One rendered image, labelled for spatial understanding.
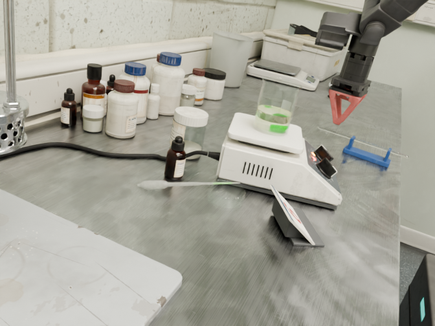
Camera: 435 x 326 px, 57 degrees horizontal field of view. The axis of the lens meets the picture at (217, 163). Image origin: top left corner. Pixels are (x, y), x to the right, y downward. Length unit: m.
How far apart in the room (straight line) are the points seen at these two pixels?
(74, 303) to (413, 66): 1.85
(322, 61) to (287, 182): 1.08
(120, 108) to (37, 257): 0.36
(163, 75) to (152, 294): 0.56
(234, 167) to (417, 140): 1.57
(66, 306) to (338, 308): 0.28
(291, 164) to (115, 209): 0.27
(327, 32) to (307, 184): 0.36
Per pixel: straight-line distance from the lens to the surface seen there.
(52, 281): 0.42
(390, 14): 0.81
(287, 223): 0.54
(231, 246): 0.51
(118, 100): 0.73
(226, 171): 0.63
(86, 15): 0.90
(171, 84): 0.88
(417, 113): 2.09
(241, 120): 0.68
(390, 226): 0.68
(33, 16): 0.81
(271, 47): 1.72
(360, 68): 0.89
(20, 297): 0.41
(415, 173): 2.17
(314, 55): 1.67
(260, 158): 0.61
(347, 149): 0.93
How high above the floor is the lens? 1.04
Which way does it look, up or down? 24 degrees down
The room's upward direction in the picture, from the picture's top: 12 degrees clockwise
